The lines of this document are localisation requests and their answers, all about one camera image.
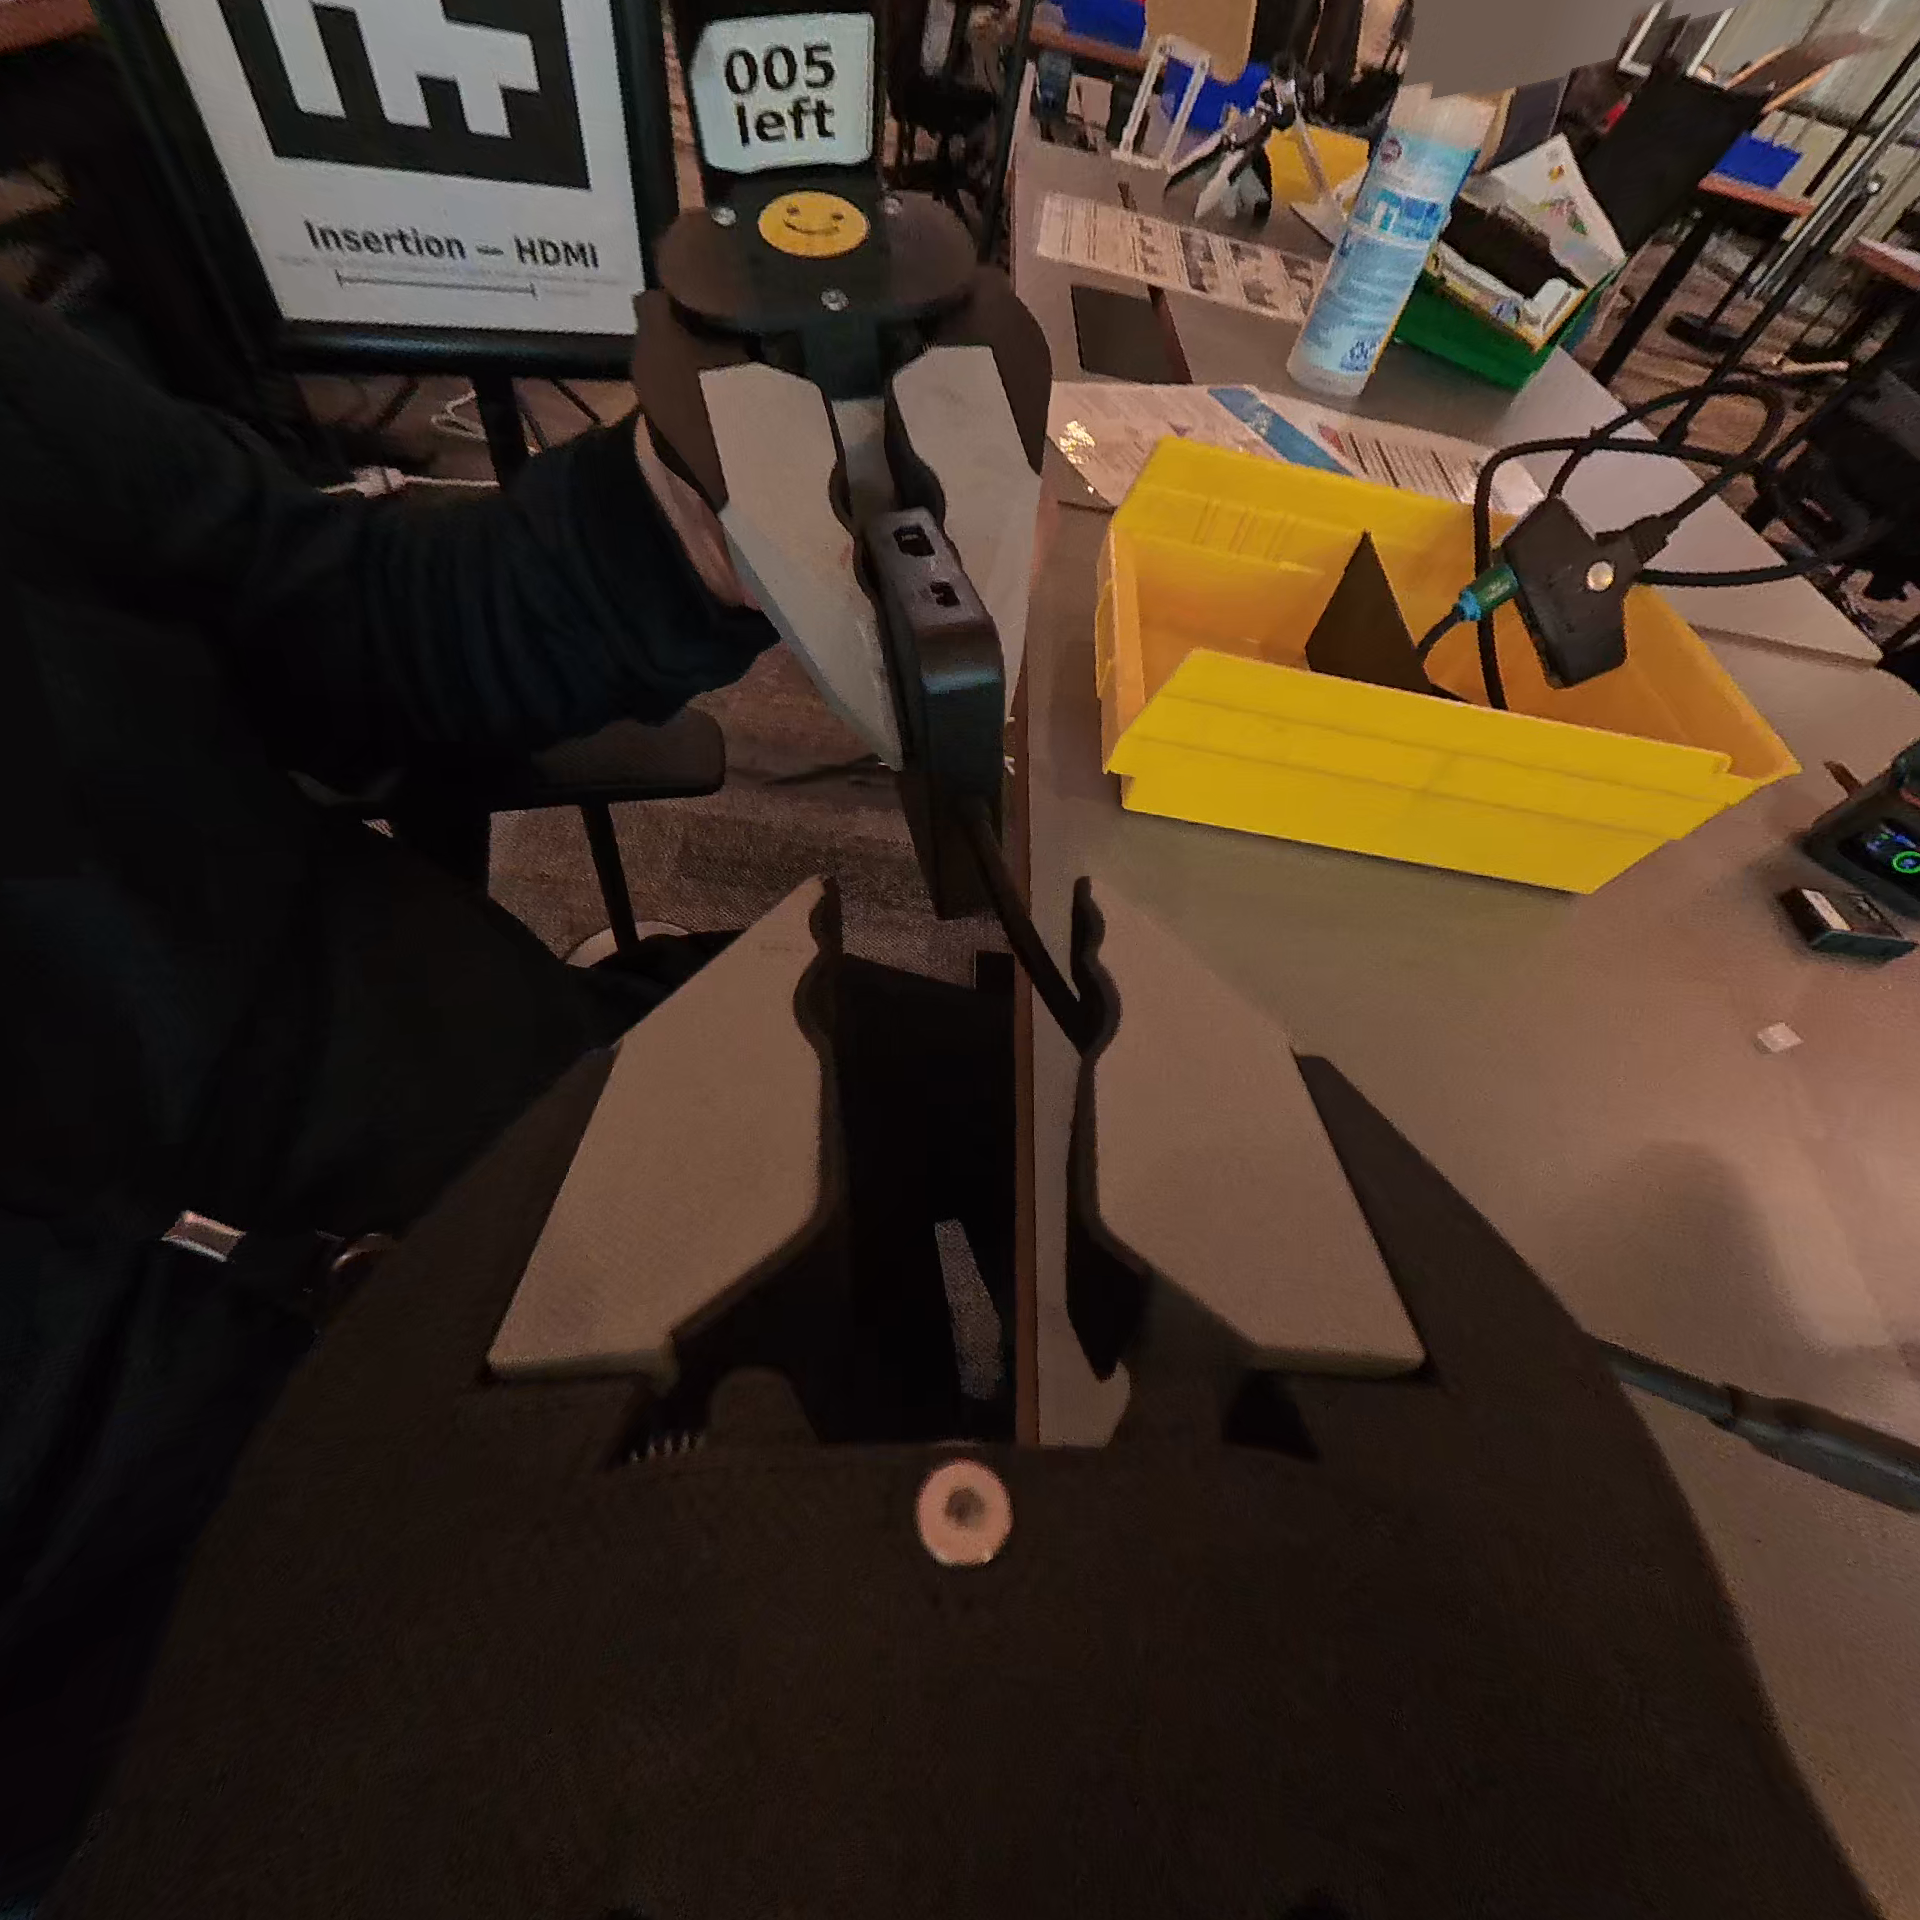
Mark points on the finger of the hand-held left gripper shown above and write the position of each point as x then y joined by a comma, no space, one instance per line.
982,450
781,510

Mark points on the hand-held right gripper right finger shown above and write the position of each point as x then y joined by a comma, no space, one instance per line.
1244,1185

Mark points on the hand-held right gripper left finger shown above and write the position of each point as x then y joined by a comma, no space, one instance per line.
675,1185

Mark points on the black hdmi port hub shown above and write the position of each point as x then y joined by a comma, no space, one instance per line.
945,674

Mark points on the yellow plastic bin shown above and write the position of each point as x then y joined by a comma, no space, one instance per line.
1425,794

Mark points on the metal hdmi port hub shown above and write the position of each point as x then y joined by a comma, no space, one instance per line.
1568,592

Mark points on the person's left forearm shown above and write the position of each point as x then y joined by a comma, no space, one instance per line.
450,600

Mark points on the printed sheet in plastic sleeve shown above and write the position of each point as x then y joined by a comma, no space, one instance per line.
1171,255

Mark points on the white black hand tool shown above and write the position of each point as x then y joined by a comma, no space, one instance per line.
1239,173

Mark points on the blue plastic bin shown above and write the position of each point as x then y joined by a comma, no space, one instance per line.
1094,18

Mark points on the blue white wipes canister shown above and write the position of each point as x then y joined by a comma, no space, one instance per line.
1380,255

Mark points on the green plastic bin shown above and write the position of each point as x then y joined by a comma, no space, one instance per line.
1500,338

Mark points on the small black battery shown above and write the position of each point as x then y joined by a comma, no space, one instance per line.
1845,922

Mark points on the black charging case with display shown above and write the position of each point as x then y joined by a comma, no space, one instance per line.
1874,849

